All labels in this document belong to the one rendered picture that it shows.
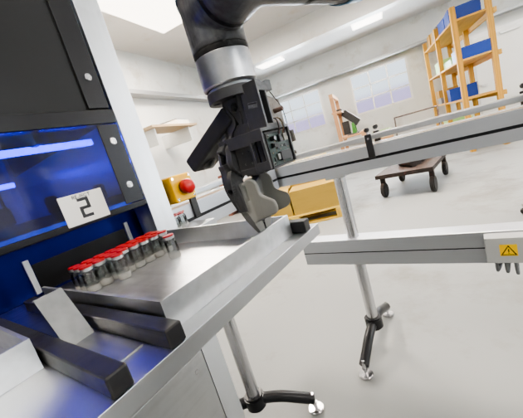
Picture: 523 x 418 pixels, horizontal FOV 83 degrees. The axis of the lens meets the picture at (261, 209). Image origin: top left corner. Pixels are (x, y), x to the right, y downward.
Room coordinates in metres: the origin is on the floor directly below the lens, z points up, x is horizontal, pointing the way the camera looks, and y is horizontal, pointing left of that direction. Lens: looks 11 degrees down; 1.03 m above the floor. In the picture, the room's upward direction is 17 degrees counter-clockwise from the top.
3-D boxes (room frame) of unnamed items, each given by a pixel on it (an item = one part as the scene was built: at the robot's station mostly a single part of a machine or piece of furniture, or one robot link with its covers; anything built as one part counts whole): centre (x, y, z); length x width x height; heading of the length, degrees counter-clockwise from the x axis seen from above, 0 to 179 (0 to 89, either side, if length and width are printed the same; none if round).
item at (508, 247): (0.90, -0.74, 0.50); 0.12 x 0.05 x 0.09; 53
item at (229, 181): (0.42, 0.02, 1.00); 0.05 x 0.02 x 0.09; 143
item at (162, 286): (0.48, 0.18, 0.90); 0.34 x 0.26 x 0.04; 52
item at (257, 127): (0.43, -0.01, 1.06); 0.09 x 0.08 x 0.12; 52
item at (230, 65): (0.43, -0.01, 1.14); 0.08 x 0.08 x 0.05
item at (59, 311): (0.30, 0.21, 0.91); 0.14 x 0.03 x 0.06; 54
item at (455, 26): (6.06, -4.50, 1.21); 2.62 x 0.73 x 2.42; 154
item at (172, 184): (0.82, 0.21, 1.00); 0.08 x 0.07 x 0.07; 53
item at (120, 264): (0.51, 0.27, 0.91); 0.02 x 0.02 x 0.05
